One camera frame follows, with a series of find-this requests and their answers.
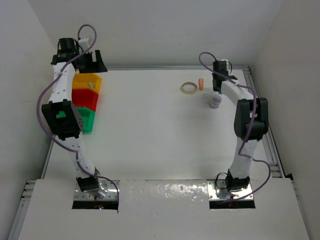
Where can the red plastic bin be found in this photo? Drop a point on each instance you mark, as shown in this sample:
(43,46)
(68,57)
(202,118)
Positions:
(85,98)

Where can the green plastic bin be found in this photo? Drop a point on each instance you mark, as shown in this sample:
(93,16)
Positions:
(88,117)

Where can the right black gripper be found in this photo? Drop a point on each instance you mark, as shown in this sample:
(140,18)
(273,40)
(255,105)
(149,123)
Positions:
(215,89)

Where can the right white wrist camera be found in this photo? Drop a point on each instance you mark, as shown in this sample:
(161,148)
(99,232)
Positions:
(226,60)

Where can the yellow plastic bin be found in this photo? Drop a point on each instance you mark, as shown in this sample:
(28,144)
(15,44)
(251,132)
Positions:
(84,78)

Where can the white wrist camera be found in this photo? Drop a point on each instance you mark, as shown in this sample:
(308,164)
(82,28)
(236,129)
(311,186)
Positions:
(85,42)
(226,60)

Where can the left aluminium frame rail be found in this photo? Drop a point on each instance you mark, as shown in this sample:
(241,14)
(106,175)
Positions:
(22,210)

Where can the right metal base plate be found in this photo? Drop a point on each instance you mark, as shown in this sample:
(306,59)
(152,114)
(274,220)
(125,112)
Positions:
(216,192)

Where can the orange eraser cap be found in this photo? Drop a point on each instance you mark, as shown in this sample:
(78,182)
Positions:
(201,84)

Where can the back aluminium frame rail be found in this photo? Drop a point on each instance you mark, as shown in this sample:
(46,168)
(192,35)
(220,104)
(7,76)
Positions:
(160,67)

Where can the metal base plate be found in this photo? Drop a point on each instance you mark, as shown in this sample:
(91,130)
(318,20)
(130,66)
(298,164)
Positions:
(216,192)
(106,193)

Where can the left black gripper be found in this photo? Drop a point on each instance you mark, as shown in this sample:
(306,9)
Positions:
(94,67)

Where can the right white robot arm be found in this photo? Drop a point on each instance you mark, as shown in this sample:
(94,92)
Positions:
(251,123)

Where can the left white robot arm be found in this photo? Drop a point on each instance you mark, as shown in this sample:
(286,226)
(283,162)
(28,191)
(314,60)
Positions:
(61,115)

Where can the right aluminium frame rail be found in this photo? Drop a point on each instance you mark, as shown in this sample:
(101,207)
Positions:
(269,144)

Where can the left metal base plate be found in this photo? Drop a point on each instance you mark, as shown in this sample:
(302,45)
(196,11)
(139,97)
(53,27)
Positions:
(106,193)

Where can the aluminium frame rail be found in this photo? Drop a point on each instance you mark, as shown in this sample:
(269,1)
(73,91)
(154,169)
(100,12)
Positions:
(269,144)
(22,210)
(160,67)

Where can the beige tape roll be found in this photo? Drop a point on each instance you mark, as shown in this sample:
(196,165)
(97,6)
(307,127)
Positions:
(188,88)

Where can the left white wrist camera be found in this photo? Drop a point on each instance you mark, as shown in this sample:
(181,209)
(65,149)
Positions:
(85,42)

